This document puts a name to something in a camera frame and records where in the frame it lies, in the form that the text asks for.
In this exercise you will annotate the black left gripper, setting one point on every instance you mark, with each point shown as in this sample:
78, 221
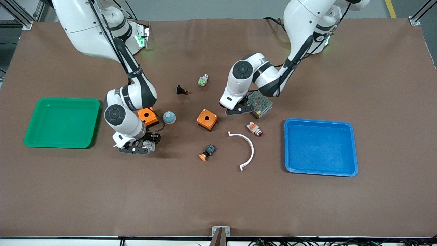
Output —
246, 100

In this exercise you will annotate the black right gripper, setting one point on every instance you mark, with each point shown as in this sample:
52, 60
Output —
150, 138

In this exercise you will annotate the white red circuit breaker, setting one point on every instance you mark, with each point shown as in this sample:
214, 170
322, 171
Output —
151, 147

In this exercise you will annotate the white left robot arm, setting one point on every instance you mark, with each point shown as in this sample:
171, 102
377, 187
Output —
304, 24

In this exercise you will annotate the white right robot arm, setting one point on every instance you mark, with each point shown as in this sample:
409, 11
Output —
92, 30

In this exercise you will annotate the metal mesh power supply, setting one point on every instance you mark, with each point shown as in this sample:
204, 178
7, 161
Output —
262, 103

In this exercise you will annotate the orange button box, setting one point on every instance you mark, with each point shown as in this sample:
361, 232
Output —
207, 119
150, 118

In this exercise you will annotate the blue dome button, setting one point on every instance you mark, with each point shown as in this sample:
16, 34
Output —
169, 117

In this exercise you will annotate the large white curved clip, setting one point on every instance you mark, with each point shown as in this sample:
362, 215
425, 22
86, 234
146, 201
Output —
252, 150

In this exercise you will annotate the orange pushbutton black body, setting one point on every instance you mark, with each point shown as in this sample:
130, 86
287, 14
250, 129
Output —
209, 150

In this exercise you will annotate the green plastic tray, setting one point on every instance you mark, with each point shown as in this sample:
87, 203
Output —
61, 123

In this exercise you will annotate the blue plastic tray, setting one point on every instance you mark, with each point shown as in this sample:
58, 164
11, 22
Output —
321, 147

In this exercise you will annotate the brown table mat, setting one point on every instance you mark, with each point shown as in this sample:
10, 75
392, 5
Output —
218, 198

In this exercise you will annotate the orange white red switch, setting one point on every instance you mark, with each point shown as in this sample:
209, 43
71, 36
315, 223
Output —
253, 127

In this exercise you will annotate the green white pushbutton switch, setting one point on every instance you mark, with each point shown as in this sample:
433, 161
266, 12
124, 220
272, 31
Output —
203, 80

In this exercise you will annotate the black red switch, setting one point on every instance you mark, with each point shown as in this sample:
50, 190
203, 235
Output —
180, 90

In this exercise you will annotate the grey metal bracket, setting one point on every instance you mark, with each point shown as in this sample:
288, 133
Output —
221, 231

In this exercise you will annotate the aluminium frame profile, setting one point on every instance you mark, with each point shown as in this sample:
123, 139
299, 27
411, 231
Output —
418, 18
22, 15

